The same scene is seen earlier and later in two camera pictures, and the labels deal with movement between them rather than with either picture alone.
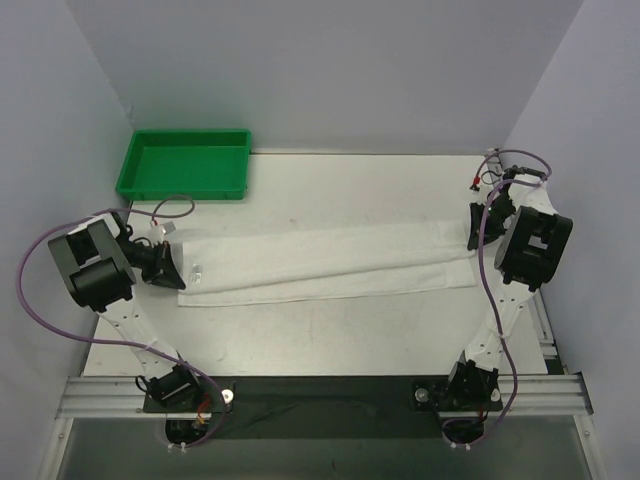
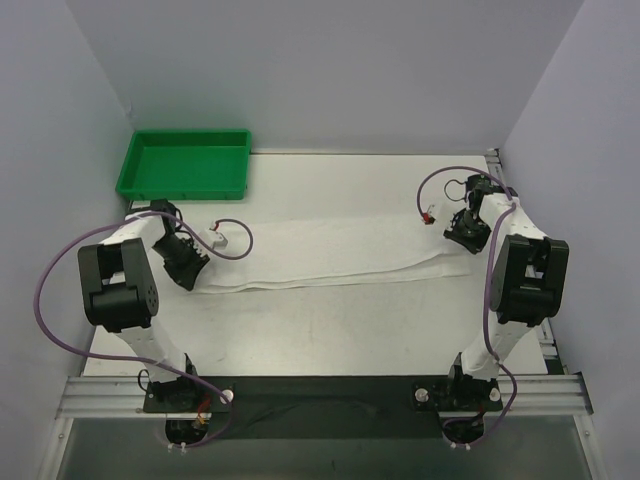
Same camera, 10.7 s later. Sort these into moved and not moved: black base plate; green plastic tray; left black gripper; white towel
Moved: left black gripper; white towel
Not moved: green plastic tray; black base plate
